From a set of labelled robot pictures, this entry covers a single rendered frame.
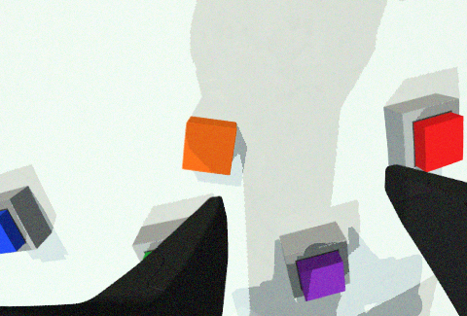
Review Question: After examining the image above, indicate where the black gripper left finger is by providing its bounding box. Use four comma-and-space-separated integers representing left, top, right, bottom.
0, 196, 229, 316

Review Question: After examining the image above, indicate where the blue button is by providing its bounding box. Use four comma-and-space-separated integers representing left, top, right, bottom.
0, 187, 52, 255

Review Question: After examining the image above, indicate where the red button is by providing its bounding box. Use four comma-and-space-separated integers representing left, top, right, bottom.
384, 93, 464, 172

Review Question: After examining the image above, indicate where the orange block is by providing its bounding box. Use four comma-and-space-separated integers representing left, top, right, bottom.
182, 117, 237, 176

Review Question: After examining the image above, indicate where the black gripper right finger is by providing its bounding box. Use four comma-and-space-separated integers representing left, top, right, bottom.
384, 164, 467, 316

